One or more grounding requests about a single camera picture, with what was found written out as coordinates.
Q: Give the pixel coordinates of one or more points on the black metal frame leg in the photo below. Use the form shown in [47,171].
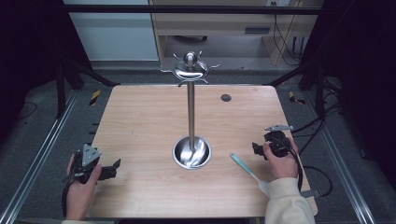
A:
[60,93]
[319,93]

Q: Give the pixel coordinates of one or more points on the aluminium floor rail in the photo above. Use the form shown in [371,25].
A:
[40,155]
[342,168]

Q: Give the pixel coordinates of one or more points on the person's right hand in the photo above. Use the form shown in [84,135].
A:
[281,168]

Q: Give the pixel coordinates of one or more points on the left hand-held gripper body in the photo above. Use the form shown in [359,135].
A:
[90,155]

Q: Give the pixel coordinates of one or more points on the yellow black floor tape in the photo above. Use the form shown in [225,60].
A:
[95,97]
[292,97]

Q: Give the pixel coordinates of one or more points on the stainless steel utensil rack stand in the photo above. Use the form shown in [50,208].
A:
[190,109]

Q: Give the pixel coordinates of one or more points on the dark round table grommet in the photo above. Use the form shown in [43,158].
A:
[226,98]

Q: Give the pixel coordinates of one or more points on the white cabinet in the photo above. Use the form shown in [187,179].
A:
[115,34]

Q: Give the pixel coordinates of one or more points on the black horizontal frame bar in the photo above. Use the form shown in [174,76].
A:
[186,9]

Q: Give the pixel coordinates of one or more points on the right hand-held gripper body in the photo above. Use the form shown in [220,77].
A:
[278,141]

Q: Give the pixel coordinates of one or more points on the light wooden desk furniture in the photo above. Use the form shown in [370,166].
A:
[218,23]

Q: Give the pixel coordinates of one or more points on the person's left hand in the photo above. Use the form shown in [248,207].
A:
[81,193]

